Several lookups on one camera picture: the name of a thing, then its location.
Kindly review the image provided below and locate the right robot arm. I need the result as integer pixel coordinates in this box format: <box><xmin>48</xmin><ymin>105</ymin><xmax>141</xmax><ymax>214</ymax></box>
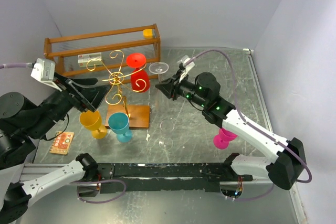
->
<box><xmin>155</xmin><ymin>72</ymin><xmax>307</xmax><ymax>190</ymax></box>

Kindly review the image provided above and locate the clear flute glass one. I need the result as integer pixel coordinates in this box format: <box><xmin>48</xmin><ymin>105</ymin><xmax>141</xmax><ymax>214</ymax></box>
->
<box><xmin>149</xmin><ymin>62</ymin><xmax>169</xmax><ymax>111</ymax></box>

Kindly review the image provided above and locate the blue plastic wine glass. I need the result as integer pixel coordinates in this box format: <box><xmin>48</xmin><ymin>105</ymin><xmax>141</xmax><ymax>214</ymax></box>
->
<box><xmin>108</xmin><ymin>112</ymin><xmax>133</xmax><ymax>143</ymax></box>

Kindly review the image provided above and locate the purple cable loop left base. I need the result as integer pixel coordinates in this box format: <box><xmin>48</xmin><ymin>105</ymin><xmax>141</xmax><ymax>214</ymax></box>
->
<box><xmin>69</xmin><ymin>179</ymin><xmax>128</xmax><ymax>204</ymax></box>

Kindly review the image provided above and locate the clear flute glass three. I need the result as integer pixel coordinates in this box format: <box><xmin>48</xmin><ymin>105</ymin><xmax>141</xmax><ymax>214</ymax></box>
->
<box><xmin>159</xmin><ymin>137</ymin><xmax>173</xmax><ymax>151</ymax></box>

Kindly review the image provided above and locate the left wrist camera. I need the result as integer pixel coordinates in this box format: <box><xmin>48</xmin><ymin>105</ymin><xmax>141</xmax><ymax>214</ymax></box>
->
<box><xmin>30</xmin><ymin>58</ymin><xmax>61</xmax><ymax>91</ymax></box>

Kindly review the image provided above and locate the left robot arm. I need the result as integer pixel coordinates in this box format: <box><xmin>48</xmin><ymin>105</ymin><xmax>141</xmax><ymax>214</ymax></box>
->
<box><xmin>1</xmin><ymin>73</ymin><xmax>110</xmax><ymax>223</ymax></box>

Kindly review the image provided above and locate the yellow block on shelf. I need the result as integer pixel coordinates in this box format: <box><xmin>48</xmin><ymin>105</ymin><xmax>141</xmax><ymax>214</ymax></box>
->
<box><xmin>142</xmin><ymin>29</ymin><xmax>155</xmax><ymax>39</ymax></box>

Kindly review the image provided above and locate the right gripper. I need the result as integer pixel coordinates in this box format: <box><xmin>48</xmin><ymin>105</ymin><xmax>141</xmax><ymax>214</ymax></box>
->
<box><xmin>155</xmin><ymin>69</ymin><xmax>207</xmax><ymax>108</ymax></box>

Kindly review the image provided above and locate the yellow plastic wine glass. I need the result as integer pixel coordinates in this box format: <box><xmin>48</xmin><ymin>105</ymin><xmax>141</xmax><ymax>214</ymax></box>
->
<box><xmin>79</xmin><ymin>110</ymin><xmax>107</xmax><ymax>139</ymax></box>

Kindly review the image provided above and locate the red plastic wine glass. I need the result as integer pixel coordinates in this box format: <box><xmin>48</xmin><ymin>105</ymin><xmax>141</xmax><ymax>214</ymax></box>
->
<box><xmin>126</xmin><ymin>52</ymin><xmax>150</xmax><ymax>93</ymax></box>

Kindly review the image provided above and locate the clear flute glass two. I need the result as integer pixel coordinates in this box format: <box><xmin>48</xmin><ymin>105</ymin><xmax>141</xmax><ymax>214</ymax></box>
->
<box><xmin>160</xmin><ymin>118</ymin><xmax>175</xmax><ymax>133</ymax></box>

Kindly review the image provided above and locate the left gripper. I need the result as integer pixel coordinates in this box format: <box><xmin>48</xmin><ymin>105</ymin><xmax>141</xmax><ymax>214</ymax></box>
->
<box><xmin>28</xmin><ymin>69</ymin><xmax>113</xmax><ymax>137</ymax></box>

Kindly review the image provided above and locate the gold wire wine glass rack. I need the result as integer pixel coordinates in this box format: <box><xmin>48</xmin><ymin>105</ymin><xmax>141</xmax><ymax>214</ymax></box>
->
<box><xmin>86</xmin><ymin>50</ymin><xmax>150</xmax><ymax>129</ymax></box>

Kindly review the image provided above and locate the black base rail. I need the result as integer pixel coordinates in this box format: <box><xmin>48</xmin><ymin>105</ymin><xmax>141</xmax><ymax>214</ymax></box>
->
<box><xmin>80</xmin><ymin>163</ymin><xmax>253</xmax><ymax>194</ymax></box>

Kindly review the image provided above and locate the white red box on shelf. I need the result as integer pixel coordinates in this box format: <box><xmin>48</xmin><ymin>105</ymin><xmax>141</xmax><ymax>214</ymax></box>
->
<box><xmin>77</xmin><ymin>52</ymin><xmax>102</xmax><ymax>68</ymax></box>

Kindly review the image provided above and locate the pink plastic wine glass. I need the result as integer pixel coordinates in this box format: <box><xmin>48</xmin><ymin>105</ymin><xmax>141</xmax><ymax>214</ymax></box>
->
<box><xmin>213</xmin><ymin>128</ymin><xmax>238</xmax><ymax>150</ymax></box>

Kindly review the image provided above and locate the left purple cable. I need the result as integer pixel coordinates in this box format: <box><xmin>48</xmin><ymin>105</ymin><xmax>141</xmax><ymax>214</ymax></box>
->
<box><xmin>0</xmin><ymin>61</ymin><xmax>35</xmax><ymax>70</ymax></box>

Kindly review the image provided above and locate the orange wooden shelf rack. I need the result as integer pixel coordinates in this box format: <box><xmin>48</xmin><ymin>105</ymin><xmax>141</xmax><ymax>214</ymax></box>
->
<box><xmin>44</xmin><ymin>24</ymin><xmax>161</xmax><ymax>77</ymax></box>

